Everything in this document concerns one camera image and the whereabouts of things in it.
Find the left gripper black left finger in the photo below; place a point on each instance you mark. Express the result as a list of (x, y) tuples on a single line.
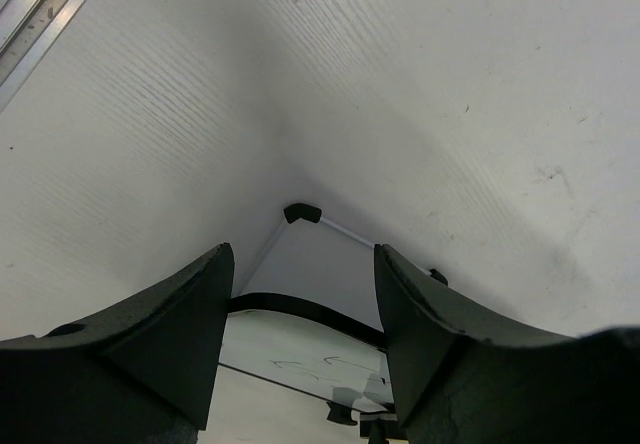
[(140, 371)]

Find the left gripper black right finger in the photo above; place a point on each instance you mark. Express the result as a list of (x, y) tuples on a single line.
[(462, 373)]

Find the small black-framed whiteboard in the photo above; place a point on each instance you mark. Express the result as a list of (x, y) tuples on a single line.
[(305, 317)]

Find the aluminium table frame rail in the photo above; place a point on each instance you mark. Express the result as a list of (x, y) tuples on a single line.
[(28, 29)]

